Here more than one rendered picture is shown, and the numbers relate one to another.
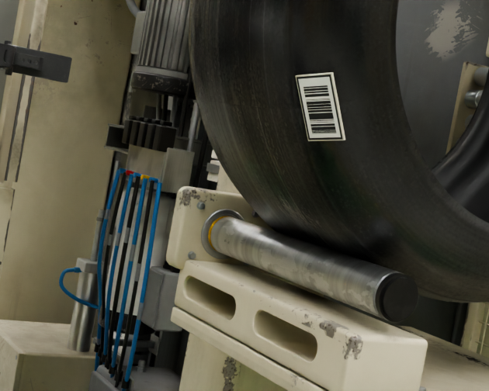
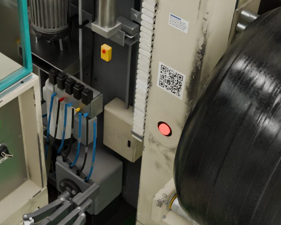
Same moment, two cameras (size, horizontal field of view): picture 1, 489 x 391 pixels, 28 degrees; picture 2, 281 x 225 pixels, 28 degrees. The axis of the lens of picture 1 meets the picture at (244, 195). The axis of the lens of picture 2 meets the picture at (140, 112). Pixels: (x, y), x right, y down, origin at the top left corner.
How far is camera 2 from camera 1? 122 cm
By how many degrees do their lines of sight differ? 46
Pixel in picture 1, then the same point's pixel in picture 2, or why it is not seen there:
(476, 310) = not seen: hidden behind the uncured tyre
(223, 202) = (172, 193)
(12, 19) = (18, 122)
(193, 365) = (146, 208)
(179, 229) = (159, 214)
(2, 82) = (22, 147)
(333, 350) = not seen: outside the picture
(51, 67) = (92, 196)
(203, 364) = not seen: hidden behind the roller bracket
